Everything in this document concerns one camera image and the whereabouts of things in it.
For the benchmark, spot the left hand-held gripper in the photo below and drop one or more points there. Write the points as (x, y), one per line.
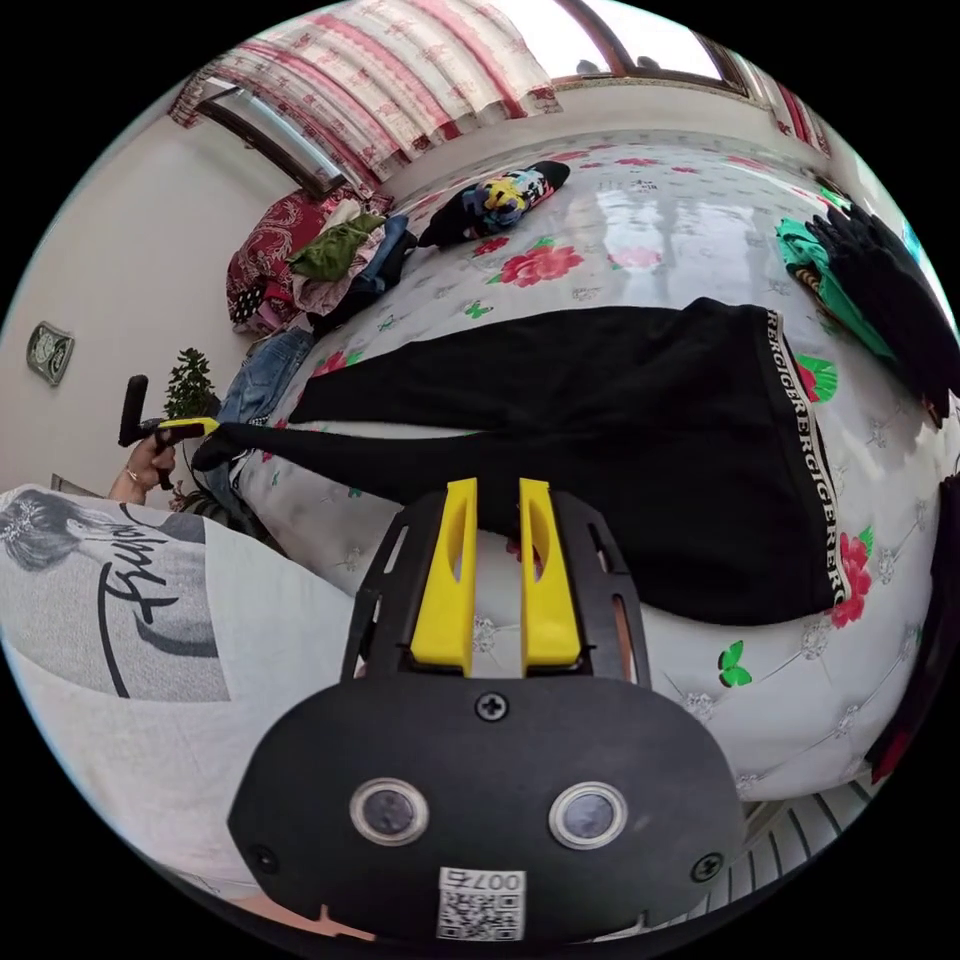
(160, 454)

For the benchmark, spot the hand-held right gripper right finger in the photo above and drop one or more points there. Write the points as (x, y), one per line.
(551, 607)

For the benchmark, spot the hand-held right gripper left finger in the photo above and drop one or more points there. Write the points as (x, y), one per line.
(444, 600)

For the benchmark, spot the black pants with lettered stripe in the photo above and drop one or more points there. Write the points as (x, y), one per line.
(600, 442)

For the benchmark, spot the person's left hand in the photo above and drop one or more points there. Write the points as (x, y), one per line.
(136, 476)

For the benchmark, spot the green potted plant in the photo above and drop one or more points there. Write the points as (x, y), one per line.
(191, 386)

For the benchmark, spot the blue jeans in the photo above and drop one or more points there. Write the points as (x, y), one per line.
(262, 379)

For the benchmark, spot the red patterned rolled blanket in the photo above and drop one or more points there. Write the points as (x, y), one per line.
(259, 240)

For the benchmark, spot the person's body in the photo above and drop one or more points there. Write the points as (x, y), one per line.
(150, 712)

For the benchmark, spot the black garment with colourful print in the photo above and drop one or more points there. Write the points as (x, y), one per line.
(495, 201)

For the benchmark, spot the pink striped floral curtain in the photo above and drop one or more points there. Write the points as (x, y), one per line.
(397, 82)

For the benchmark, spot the bed with floral quilt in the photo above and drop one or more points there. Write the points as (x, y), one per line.
(675, 217)

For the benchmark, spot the pile of green and black clothes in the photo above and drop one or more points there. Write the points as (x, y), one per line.
(877, 292)

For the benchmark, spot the square wall clock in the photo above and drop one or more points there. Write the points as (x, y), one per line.
(50, 352)

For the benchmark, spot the window with brown frame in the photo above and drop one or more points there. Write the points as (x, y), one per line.
(262, 139)
(645, 37)

